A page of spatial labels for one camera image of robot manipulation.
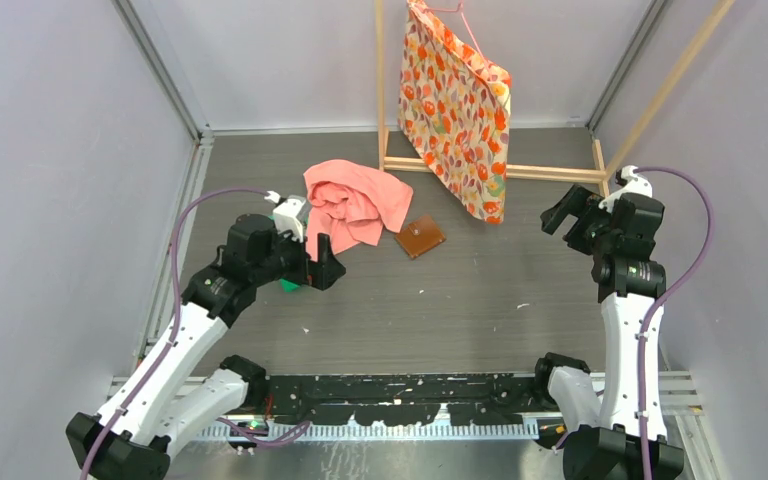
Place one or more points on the pink cloth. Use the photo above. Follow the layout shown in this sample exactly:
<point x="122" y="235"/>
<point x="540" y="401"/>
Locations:
<point x="353" y="204"/>

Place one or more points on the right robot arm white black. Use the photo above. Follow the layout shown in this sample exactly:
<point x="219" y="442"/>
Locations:
<point x="618" y="433"/>

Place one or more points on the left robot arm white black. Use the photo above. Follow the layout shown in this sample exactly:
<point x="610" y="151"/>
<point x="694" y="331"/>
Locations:
<point x="137" y="433"/>

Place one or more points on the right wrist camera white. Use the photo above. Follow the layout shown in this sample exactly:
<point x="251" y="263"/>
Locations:
<point x="629" y="181"/>

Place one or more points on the wooden rack frame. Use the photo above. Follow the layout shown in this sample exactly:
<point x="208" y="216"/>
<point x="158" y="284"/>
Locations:
<point x="603" y="171"/>

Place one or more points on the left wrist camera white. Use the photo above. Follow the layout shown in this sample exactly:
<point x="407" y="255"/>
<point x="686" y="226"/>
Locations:
<point x="289" y="216"/>

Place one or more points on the green card tray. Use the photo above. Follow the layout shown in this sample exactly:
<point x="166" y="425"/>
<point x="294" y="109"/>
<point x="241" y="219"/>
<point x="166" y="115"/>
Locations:
<point x="289" y="286"/>

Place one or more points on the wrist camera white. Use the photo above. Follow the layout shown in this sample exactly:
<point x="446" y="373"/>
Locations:
<point x="289" y="216"/>
<point x="629" y="181"/>

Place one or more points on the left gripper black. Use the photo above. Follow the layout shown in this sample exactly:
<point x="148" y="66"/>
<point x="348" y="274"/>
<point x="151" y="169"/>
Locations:
<point x="320" y="273"/>

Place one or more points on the floral fabric bag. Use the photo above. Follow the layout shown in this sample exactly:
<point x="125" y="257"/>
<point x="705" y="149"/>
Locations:
<point x="454" y="106"/>

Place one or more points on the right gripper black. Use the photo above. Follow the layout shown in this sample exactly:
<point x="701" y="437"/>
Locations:
<point x="583" y="204"/>

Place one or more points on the brown leather card holder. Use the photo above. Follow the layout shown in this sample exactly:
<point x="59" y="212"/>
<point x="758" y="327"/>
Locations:
<point x="420" y="236"/>

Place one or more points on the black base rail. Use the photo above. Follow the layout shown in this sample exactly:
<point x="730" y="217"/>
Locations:
<point x="483" y="399"/>

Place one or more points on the pink hanger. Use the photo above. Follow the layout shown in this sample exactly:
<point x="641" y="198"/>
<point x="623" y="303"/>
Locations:
<point x="453" y="12"/>

